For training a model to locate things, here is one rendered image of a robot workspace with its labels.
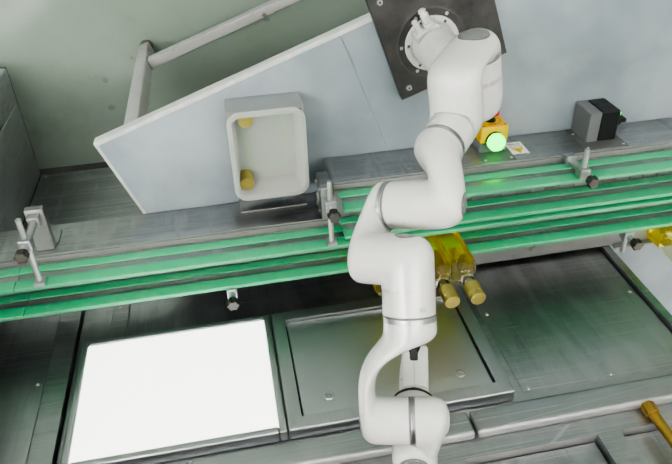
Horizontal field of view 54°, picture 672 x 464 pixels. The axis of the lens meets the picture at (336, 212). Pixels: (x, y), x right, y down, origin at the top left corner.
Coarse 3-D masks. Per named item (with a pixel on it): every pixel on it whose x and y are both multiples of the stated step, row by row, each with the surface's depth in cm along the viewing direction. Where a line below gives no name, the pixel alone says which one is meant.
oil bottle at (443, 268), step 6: (432, 240) 153; (432, 246) 151; (438, 246) 151; (438, 252) 149; (438, 258) 147; (444, 258) 147; (438, 264) 145; (444, 264) 145; (450, 264) 146; (438, 270) 144; (444, 270) 144; (450, 270) 145; (438, 276) 144; (444, 276) 144; (450, 276) 145; (450, 282) 146
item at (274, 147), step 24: (264, 120) 151; (288, 120) 152; (240, 144) 153; (264, 144) 154; (288, 144) 155; (240, 168) 156; (264, 168) 158; (288, 168) 159; (240, 192) 152; (264, 192) 154; (288, 192) 154
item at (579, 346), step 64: (576, 256) 176; (64, 320) 160; (128, 320) 159; (192, 320) 160; (512, 320) 157; (576, 320) 156; (640, 320) 155; (0, 384) 145; (64, 384) 143; (512, 384) 139; (576, 384) 140; (640, 384) 135; (0, 448) 131; (256, 448) 125; (320, 448) 125; (384, 448) 125; (448, 448) 127; (512, 448) 126; (576, 448) 128; (640, 448) 127
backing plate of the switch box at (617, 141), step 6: (570, 132) 168; (576, 138) 165; (618, 138) 165; (582, 144) 163; (588, 144) 162; (594, 144) 162; (600, 144) 162; (606, 144) 162; (612, 144) 162; (618, 144) 162; (624, 144) 162
